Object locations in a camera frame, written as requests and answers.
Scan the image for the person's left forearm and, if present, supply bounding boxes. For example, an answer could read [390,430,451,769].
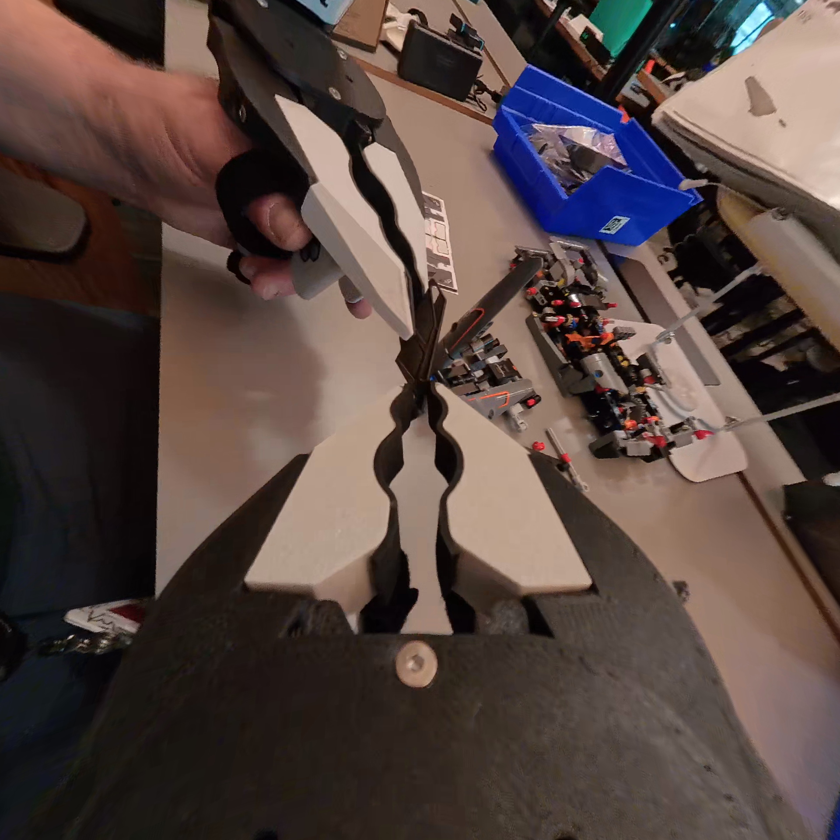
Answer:
[0,0,152,191]

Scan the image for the black box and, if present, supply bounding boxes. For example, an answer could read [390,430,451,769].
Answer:
[783,478,840,560]

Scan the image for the black steel pole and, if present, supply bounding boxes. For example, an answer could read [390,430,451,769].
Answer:
[600,0,680,109]

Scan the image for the key bunch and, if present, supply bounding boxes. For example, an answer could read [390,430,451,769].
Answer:
[36,596,144,658]

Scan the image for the open instruction booklet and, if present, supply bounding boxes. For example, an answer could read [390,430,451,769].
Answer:
[651,0,840,212]

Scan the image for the person's blue jeans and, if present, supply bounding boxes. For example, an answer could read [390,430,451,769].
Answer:
[0,294,160,618]

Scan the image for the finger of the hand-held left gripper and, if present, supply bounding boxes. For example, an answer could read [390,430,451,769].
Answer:
[363,140,432,298]
[274,94,422,342]

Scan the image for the clear plastic bags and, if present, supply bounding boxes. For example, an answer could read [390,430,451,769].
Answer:
[530,121,632,196]

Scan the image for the person's left hand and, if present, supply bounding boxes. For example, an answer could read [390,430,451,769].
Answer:
[115,66,376,322]

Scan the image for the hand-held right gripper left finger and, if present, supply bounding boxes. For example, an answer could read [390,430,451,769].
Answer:
[243,384,424,634]

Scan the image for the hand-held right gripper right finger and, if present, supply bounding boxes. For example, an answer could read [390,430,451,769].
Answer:
[428,382,595,634]

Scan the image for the grey lego axle red bush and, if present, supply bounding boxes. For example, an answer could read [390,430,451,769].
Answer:
[545,428,591,494]

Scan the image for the blue parts bin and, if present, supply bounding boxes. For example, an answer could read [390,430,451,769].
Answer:
[491,63,704,248]

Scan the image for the sticker sheet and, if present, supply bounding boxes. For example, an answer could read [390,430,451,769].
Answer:
[419,192,462,294]

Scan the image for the black equipment case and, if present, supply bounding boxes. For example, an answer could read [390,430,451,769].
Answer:
[395,18,487,104]

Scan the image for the black lego car chassis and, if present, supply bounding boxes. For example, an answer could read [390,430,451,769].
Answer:
[511,238,718,462]

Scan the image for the white book stand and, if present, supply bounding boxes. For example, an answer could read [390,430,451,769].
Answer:
[607,184,840,484]

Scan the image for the green plastic case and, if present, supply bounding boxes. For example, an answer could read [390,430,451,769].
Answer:
[586,0,655,58]

